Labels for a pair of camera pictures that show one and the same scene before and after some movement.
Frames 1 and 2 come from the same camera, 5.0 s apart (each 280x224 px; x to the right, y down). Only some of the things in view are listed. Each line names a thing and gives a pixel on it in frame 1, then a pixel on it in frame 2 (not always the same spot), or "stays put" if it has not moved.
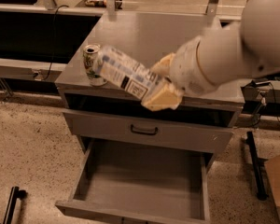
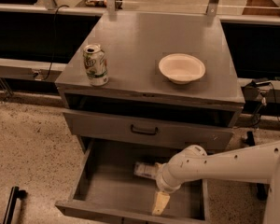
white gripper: x=187 y=66 → x=162 y=178
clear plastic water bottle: x=120 y=70 → x=147 y=170
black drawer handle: x=144 y=133 stays put
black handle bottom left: x=15 y=193 stays put
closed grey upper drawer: x=149 y=130 stays put
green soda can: x=93 y=65 stays put
